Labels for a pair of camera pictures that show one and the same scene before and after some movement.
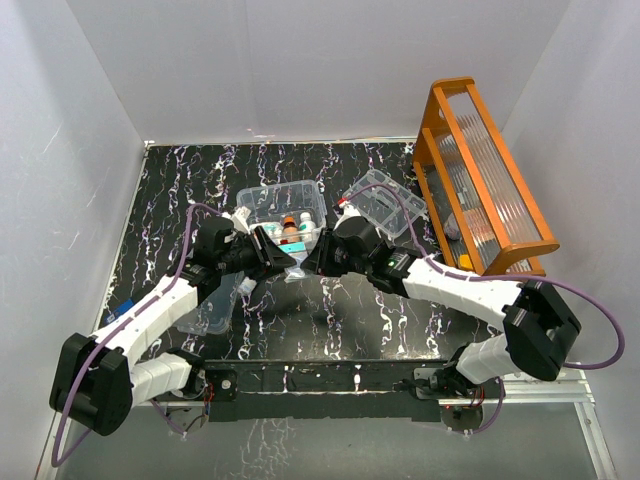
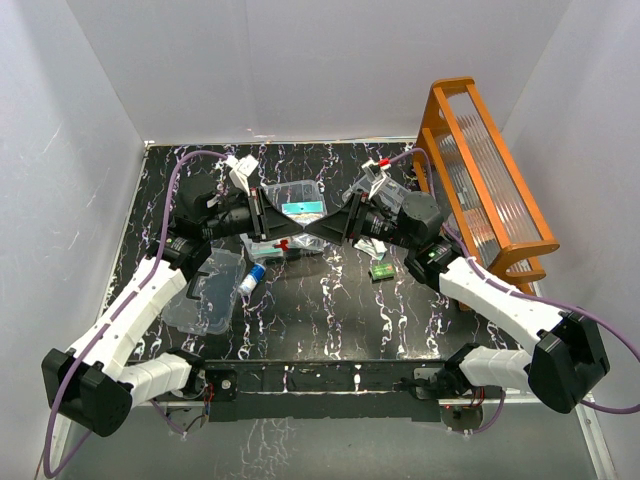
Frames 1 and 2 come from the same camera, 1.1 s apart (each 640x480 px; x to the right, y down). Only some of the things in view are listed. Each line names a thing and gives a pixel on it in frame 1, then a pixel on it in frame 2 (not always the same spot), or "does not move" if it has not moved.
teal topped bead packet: [297, 251] -> [304, 213]
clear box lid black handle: [215, 312] does not move
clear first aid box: [290, 214] does not move
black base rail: [316, 391] does not move
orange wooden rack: [481, 212] does not move
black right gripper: [319, 261] -> [346, 223]
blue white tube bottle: [247, 286] does not move
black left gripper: [269, 259] -> [267, 222]
